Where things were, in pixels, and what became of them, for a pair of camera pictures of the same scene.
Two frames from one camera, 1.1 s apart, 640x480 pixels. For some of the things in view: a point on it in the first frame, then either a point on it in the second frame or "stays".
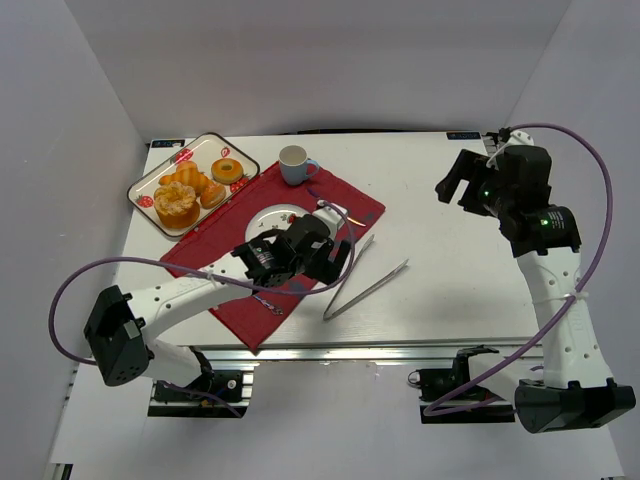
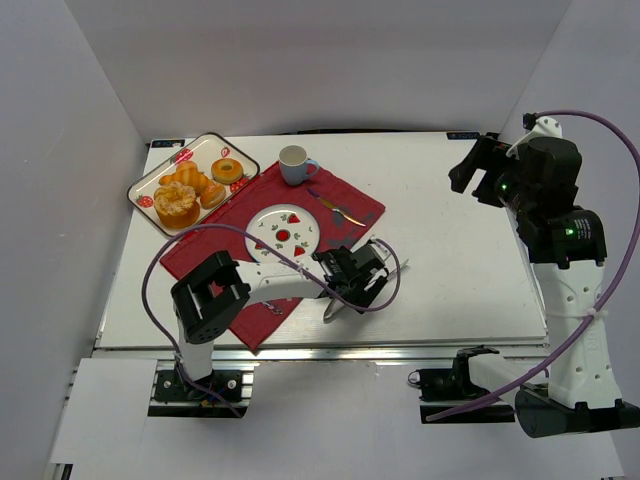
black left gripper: x=326 y=260 to x=364 y=273
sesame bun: x=212 y=196 stays
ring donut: x=226 y=171 stays
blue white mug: x=293 y=163 stays
